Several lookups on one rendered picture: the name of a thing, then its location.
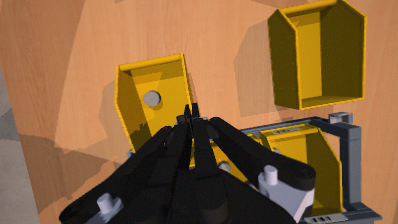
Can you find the yellow open-front bin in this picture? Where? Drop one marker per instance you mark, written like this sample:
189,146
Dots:
311,146
220,156
332,54
139,120

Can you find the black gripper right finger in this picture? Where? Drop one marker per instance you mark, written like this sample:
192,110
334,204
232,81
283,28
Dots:
286,181

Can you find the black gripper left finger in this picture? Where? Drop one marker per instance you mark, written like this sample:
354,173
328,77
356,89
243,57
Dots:
150,171

